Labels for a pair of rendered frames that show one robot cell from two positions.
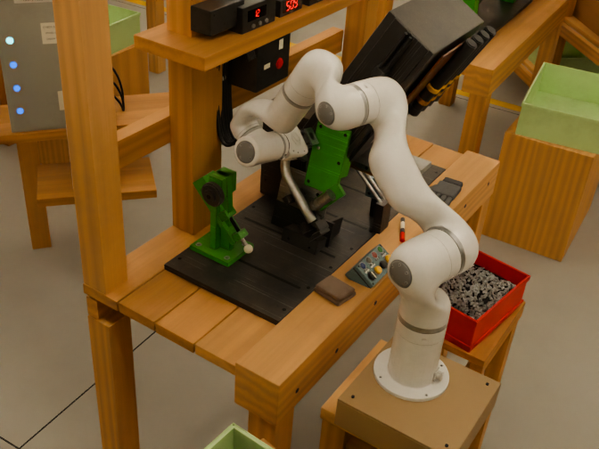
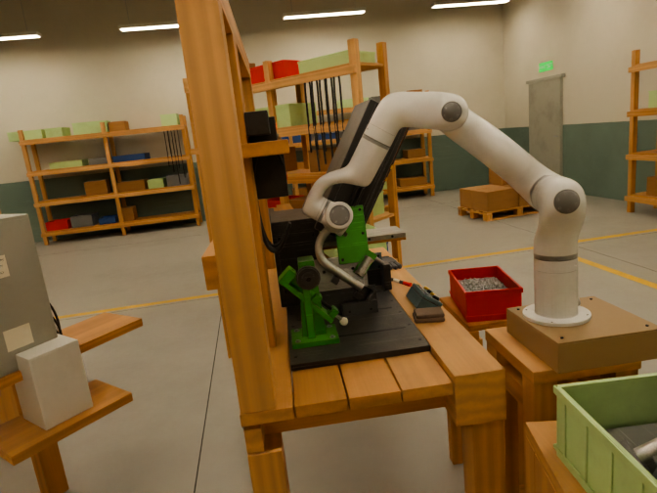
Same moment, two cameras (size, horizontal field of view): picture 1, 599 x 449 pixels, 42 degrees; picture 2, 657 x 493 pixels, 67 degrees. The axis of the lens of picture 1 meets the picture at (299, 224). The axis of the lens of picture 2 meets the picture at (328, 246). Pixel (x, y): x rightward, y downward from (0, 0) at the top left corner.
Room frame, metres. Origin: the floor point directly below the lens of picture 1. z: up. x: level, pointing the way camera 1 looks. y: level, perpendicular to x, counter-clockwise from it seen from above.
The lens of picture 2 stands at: (0.68, 1.05, 1.54)
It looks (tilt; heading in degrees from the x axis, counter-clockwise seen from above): 13 degrees down; 324
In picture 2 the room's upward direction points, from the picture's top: 6 degrees counter-clockwise
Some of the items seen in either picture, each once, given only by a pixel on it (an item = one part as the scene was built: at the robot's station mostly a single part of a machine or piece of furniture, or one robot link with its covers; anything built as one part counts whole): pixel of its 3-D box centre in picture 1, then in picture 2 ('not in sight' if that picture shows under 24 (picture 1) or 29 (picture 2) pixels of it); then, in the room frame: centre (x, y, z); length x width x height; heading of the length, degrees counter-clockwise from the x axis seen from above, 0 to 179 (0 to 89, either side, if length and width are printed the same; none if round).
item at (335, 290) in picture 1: (334, 289); (428, 314); (1.77, -0.12, 0.91); 0.10 x 0.08 x 0.03; 49
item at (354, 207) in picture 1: (321, 213); (338, 298); (2.20, -0.07, 0.89); 1.10 x 0.42 x 0.02; 149
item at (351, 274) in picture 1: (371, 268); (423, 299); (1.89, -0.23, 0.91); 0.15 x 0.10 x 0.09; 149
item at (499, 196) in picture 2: not in sight; (503, 190); (5.35, -5.89, 0.37); 1.20 x 0.80 x 0.74; 70
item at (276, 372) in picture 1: (391, 259); (407, 305); (2.06, -0.31, 0.82); 1.50 x 0.14 x 0.15; 149
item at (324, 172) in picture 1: (332, 154); (349, 233); (2.11, -0.09, 1.17); 0.13 x 0.12 x 0.20; 149
